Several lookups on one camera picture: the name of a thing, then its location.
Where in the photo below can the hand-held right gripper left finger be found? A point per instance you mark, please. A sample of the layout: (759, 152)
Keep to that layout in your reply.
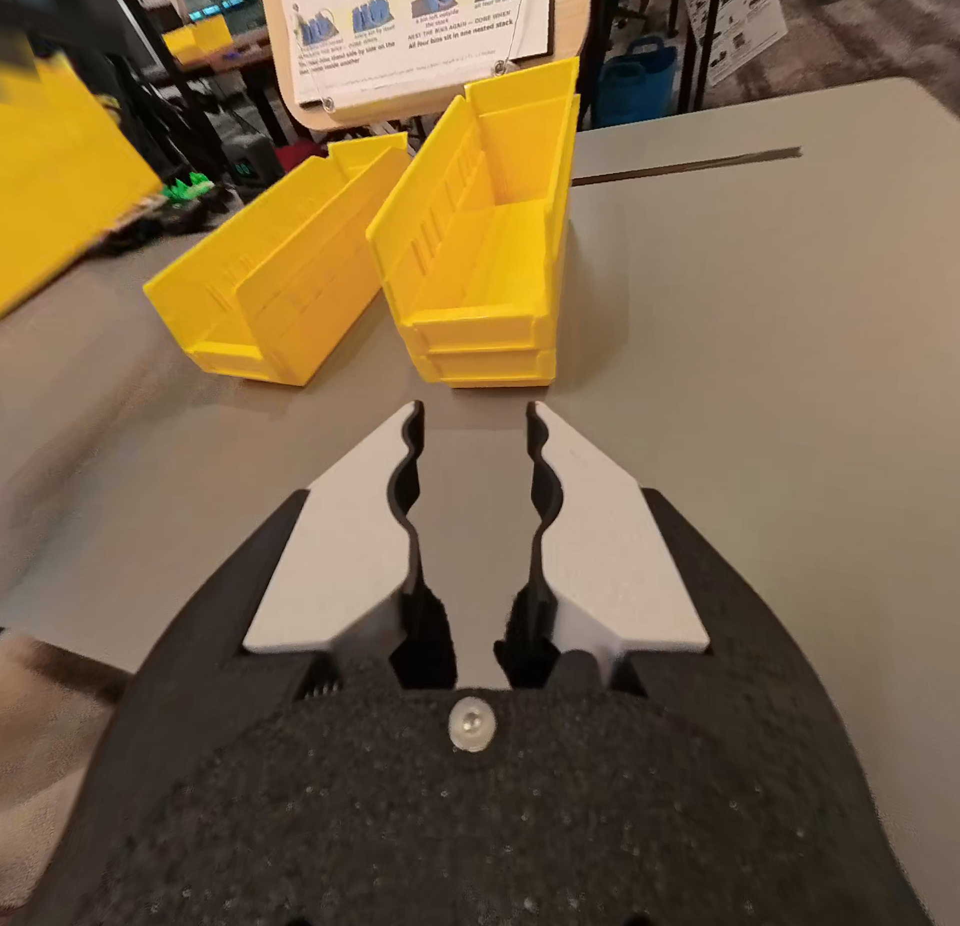
(337, 566)

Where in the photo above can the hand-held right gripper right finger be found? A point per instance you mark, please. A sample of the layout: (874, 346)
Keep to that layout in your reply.
(622, 566)

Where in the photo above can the grey desk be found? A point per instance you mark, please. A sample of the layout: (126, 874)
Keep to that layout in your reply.
(750, 341)

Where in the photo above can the person's beige trousers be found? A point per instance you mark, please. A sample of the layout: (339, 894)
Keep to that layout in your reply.
(45, 716)

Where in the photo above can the bright green object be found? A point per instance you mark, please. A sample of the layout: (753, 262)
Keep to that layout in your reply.
(191, 189)

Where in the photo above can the black charging device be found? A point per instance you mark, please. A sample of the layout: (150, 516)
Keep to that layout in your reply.
(251, 163)

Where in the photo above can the blue bucket on floor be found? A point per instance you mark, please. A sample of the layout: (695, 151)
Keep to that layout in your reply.
(637, 90)

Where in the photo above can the black table leg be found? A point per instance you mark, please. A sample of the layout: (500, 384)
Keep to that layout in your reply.
(701, 79)

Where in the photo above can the printed instruction sheet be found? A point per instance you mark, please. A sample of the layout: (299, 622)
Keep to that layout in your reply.
(420, 49)

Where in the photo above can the small yellow bin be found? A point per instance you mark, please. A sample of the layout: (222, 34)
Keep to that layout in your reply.
(199, 41)

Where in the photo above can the leaning picture poster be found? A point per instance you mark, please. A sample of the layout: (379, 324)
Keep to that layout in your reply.
(739, 26)

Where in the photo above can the wooden instruction board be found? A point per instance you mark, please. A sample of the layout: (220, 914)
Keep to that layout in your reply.
(571, 4)

